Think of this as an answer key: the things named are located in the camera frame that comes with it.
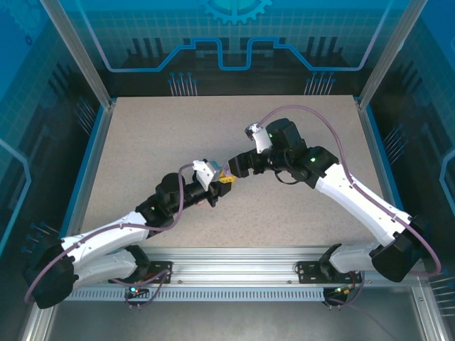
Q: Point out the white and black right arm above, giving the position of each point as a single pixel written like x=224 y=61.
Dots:
x=362 y=202

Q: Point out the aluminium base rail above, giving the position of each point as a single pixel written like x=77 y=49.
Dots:
x=231 y=266

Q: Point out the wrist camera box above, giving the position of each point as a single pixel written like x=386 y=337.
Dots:
x=204 y=174
x=263 y=140

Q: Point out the aluminium frame post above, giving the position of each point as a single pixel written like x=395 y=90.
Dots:
x=90 y=64
x=385 y=53

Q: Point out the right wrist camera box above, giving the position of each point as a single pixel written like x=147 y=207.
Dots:
x=263 y=140

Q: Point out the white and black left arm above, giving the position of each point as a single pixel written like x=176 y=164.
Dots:
x=103 y=236

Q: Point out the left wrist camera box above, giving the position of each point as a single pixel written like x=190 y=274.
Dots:
x=204 y=174

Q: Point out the blue and aluminium side rail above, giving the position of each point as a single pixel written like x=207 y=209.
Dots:
x=86 y=177
x=383 y=160

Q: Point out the small circuit board with LEDs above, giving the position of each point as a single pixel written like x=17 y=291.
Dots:
x=136 y=291
x=342 y=290

